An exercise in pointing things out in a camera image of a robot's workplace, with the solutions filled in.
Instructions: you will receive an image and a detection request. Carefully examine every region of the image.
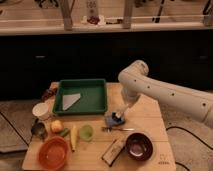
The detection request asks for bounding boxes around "yellow red apple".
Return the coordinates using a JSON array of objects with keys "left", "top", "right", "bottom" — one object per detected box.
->
[{"left": 50, "top": 120, "right": 64, "bottom": 133}]

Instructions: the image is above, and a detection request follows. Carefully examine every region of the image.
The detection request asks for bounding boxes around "green plastic cup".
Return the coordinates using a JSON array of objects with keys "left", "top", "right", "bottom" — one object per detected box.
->
[{"left": 79, "top": 125, "right": 94, "bottom": 141}]

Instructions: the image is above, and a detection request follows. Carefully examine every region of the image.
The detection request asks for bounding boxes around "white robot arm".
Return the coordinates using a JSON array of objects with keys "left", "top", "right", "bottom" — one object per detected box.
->
[{"left": 118, "top": 60, "right": 213, "bottom": 129}]

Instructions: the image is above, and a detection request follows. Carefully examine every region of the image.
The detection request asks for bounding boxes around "yellow banana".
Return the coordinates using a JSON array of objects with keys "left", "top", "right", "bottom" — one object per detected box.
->
[{"left": 70, "top": 125, "right": 78, "bottom": 152}]

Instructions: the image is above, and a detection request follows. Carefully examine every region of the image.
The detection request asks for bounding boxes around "blue sponge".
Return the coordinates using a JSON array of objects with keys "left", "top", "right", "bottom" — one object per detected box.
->
[{"left": 105, "top": 112, "right": 125, "bottom": 127}]

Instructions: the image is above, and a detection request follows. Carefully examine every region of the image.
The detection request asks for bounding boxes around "dark brown object at table edge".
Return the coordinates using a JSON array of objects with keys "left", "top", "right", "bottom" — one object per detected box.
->
[{"left": 42, "top": 88, "right": 57, "bottom": 101}]

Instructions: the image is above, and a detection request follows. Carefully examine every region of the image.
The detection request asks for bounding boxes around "metal fork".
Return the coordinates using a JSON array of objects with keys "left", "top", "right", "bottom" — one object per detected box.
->
[{"left": 101, "top": 127, "right": 134, "bottom": 132}]

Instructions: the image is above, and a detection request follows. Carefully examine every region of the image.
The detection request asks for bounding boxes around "green cucumber toy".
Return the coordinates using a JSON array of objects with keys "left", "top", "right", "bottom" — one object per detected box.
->
[{"left": 59, "top": 128, "right": 70, "bottom": 137}]

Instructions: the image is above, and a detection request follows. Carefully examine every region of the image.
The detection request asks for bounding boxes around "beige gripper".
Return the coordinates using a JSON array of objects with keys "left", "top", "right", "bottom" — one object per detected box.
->
[{"left": 121, "top": 89, "right": 140, "bottom": 108}]

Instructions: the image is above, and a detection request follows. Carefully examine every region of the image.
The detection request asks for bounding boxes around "small metal pot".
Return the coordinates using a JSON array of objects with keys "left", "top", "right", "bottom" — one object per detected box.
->
[{"left": 31, "top": 120, "right": 48, "bottom": 141}]

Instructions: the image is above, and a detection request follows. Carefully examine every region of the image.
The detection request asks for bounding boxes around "green plastic tray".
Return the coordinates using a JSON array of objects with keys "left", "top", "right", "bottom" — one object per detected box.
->
[{"left": 53, "top": 79, "right": 108, "bottom": 116}]

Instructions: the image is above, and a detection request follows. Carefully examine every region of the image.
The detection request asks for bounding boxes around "dark purple bowl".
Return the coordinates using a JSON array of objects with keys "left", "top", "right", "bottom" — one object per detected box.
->
[{"left": 125, "top": 133, "right": 153, "bottom": 161}]

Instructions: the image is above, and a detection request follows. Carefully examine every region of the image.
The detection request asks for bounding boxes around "grey folded cloth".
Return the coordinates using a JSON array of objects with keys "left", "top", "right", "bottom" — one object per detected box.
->
[{"left": 62, "top": 93, "right": 81, "bottom": 110}]

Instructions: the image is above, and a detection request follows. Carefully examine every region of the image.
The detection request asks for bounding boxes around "wooden black rectangular block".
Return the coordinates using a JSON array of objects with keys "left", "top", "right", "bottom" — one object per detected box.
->
[{"left": 101, "top": 139, "right": 125, "bottom": 167}]

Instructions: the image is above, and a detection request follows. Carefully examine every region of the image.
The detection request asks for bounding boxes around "black floor cable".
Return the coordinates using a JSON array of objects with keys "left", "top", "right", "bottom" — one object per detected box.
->
[{"left": 165, "top": 125, "right": 213, "bottom": 171}]

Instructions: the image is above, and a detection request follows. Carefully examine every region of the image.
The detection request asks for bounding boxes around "white paper cup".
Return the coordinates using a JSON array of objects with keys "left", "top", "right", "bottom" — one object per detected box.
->
[{"left": 32, "top": 102, "right": 50, "bottom": 120}]

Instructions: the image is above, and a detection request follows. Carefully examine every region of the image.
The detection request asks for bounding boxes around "orange plastic bowl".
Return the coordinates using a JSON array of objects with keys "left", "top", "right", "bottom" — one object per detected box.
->
[{"left": 38, "top": 136, "right": 69, "bottom": 171}]

